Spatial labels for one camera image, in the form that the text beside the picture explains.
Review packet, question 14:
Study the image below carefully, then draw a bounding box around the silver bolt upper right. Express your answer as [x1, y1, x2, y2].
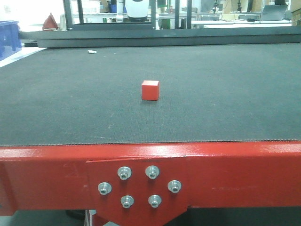
[145, 165, 160, 179]

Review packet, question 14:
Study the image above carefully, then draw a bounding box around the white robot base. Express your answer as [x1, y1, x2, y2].
[125, 0, 149, 22]

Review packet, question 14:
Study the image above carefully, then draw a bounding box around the red metal table frame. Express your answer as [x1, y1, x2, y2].
[0, 141, 301, 226]

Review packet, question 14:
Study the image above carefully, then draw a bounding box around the silver bolt lower right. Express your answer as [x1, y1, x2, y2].
[148, 194, 162, 208]

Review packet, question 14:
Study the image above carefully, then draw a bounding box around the silver bolt upper left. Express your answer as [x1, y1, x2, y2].
[118, 166, 132, 180]

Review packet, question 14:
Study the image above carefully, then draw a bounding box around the silver bolt far right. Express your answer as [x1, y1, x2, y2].
[167, 180, 182, 194]

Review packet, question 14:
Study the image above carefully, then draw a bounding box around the silver bolt lower left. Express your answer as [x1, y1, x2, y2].
[120, 195, 135, 209]

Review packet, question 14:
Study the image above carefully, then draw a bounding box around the black metal frame stand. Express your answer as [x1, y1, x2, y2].
[63, 0, 180, 31]

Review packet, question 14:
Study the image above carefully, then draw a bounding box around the silver bolt far left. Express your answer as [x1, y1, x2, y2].
[97, 182, 112, 195]

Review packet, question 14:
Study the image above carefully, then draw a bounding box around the grey laptop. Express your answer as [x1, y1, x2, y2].
[259, 5, 287, 21]

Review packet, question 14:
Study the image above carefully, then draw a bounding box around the blue plastic crate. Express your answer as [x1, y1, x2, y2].
[0, 20, 22, 61]

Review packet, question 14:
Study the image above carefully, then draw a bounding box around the red magnetic cube block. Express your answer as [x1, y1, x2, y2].
[141, 80, 159, 101]

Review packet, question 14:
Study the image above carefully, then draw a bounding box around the silver bolt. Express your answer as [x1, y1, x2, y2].
[118, 166, 132, 180]
[120, 195, 135, 209]
[97, 182, 112, 195]
[167, 180, 182, 194]
[145, 165, 160, 179]
[148, 194, 162, 208]

